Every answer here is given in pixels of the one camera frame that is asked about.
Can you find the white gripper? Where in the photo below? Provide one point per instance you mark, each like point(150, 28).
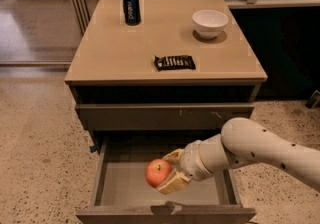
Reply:
point(191, 160)

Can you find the red apple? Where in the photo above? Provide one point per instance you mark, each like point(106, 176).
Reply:
point(157, 171)

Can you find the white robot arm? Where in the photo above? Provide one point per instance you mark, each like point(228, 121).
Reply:
point(241, 142)

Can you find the grey drawer cabinet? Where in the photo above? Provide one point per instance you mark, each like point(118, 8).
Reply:
point(114, 63)

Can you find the blue tape piece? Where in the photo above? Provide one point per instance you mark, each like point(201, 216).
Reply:
point(92, 149)

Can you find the black snack bar wrapper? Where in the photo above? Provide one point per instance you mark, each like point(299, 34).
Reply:
point(180, 62)

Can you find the white ceramic bowl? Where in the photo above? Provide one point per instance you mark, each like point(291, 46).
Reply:
point(209, 23)

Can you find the dark object on floor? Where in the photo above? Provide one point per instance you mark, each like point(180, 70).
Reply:
point(314, 99)

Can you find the blue pepsi soda can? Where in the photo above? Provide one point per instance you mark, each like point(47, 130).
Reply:
point(131, 11)

